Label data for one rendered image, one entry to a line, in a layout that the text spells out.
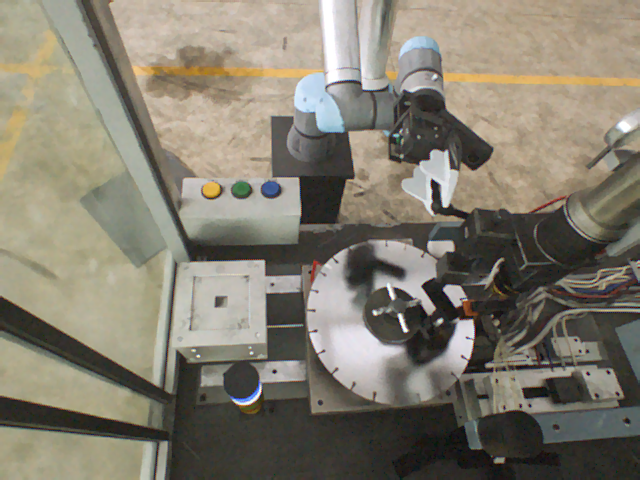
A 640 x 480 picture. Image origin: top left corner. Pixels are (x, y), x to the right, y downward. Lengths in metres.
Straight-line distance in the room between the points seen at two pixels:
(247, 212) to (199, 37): 2.20
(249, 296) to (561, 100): 2.72
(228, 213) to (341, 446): 0.57
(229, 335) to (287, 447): 0.28
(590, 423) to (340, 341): 0.41
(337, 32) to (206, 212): 0.47
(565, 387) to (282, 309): 0.63
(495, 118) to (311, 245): 1.96
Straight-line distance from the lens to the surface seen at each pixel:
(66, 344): 0.51
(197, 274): 0.87
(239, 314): 0.83
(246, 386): 0.53
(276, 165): 1.21
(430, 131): 0.64
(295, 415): 0.94
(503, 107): 2.91
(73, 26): 0.53
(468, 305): 0.84
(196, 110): 2.49
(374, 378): 0.76
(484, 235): 0.57
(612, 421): 0.82
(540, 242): 0.61
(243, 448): 0.94
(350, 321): 0.78
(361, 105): 0.80
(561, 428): 0.77
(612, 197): 0.54
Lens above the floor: 1.68
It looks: 60 degrees down
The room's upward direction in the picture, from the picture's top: 10 degrees clockwise
